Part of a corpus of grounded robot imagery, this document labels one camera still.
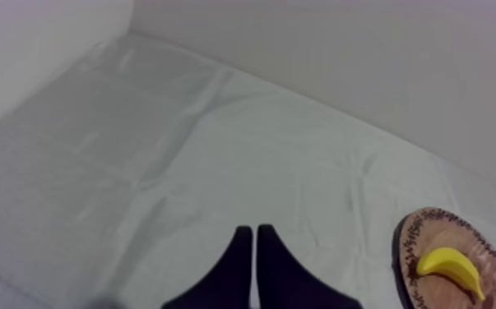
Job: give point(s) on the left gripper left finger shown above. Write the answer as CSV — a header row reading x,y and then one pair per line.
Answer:
x,y
227,284

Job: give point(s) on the yellow toy banana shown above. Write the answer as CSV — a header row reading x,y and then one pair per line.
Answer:
x,y
450,265

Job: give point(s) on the round wooden board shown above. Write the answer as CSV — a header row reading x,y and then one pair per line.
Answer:
x,y
446,241

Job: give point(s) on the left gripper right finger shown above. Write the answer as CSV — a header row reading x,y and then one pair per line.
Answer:
x,y
286,285

